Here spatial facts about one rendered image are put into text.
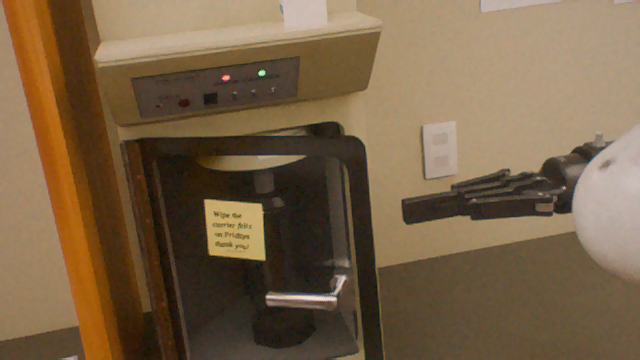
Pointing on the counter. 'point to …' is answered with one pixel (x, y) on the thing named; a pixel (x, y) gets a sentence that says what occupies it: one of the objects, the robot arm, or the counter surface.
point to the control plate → (190, 88)
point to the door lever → (310, 296)
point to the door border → (150, 250)
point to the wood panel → (78, 173)
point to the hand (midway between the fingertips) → (430, 207)
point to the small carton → (303, 12)
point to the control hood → (157, 57)
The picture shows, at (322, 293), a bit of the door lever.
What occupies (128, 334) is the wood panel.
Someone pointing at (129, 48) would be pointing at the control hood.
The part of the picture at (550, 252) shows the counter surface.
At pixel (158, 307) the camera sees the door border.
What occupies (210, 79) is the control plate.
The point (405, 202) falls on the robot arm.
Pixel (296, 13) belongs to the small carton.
